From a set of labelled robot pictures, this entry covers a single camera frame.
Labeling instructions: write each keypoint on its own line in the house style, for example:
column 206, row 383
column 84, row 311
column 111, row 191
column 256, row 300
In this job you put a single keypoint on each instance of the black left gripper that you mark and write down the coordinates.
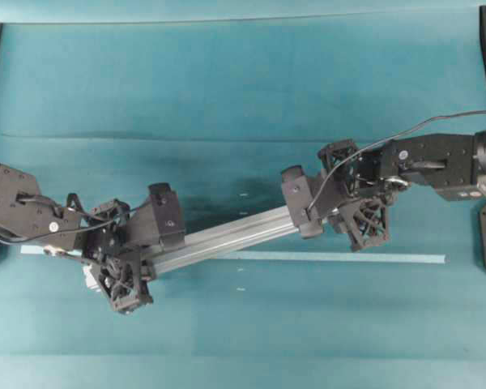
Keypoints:
column 122, row 277

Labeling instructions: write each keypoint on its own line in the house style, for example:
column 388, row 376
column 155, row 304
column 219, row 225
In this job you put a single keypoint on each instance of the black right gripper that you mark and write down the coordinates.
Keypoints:
column 365, row 220

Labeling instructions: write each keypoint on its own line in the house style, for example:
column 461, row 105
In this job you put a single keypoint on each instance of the silver aluminium extrusion rail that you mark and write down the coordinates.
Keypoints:
column 231, row 236

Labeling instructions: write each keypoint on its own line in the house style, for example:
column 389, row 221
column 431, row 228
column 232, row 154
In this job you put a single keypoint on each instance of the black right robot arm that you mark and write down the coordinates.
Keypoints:
column 454, row 166

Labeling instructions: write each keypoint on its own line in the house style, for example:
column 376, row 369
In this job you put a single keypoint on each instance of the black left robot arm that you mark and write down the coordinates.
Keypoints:
column 28, row 217

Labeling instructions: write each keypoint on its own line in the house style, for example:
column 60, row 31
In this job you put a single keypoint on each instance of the light blue tape strip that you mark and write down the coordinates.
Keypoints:
column 174, row 260

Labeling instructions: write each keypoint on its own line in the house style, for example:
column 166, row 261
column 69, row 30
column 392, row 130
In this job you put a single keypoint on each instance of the teal table cloth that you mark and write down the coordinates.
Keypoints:
column 217, row 108

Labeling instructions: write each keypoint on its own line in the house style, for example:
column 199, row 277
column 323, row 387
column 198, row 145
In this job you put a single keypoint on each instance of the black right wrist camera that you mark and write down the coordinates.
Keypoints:
column 299, row 191

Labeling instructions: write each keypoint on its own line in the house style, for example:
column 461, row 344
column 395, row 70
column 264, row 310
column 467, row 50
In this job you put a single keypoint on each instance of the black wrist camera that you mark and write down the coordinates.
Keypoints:
column 299, row 191
column 158, row 222

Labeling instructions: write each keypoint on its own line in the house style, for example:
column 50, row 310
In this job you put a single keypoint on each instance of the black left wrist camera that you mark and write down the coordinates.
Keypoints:
column 158, row 222

